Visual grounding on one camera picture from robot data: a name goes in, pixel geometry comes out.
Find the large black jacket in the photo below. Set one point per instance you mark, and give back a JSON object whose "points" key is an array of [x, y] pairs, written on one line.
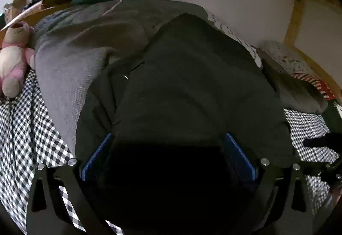
{"points": [[168, 108]]}

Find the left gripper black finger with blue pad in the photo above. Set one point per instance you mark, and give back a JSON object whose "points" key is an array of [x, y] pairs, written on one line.
{"points": [[56, 203], [271, 199]]}

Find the olive grey blanket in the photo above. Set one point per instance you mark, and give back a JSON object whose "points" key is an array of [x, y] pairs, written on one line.
{"points": [[295, 94]]}

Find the pink plush bear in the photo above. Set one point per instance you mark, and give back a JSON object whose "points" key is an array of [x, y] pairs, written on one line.
{"points": [[16, 57]]}

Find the white dotted pillow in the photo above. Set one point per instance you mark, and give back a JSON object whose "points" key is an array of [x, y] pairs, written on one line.
{"points": [[286, 57]]}

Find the grey quilt striped lining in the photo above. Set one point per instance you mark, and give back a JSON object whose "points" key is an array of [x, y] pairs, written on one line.
{"points": [[74, 45]]}

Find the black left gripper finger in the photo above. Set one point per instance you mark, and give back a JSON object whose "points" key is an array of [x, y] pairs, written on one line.
{"points": [[330, 140]]}

